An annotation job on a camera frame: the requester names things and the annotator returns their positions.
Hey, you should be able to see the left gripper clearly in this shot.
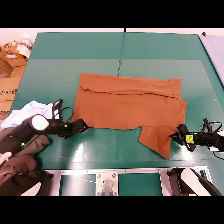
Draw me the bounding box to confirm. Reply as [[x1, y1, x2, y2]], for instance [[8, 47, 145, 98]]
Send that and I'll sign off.
[[69, 118, 90, 138]]

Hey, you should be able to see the brown T-shirt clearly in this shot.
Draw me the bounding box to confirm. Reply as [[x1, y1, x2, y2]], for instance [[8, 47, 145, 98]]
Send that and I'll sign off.
[[71, 72, 188, 160]]

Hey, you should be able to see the black cable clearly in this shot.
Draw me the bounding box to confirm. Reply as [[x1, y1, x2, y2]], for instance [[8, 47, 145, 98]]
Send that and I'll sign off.
[[61, 106, 75, 125], [211, 149, 224, 162]]

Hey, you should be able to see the dark brown garment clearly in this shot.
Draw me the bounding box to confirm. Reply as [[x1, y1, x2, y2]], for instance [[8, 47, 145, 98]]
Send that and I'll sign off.
[[0, 154, 43, 197]]

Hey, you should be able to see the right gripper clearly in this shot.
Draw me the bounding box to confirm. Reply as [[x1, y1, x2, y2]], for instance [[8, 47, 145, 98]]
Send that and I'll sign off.
[[175, 123, 197, 152]]

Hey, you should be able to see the cardboard box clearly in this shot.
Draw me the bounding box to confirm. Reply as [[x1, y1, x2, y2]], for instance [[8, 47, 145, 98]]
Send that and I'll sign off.
[[0, 39, 34, 79]]

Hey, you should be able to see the white garment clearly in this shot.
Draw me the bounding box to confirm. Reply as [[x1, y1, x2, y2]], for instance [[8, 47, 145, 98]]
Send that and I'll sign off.
[[0, 99, 56, 130]]

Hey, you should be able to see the silver frame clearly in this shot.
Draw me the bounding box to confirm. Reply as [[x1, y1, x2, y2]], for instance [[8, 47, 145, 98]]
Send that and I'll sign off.
[[43, 167, 214, 197]]

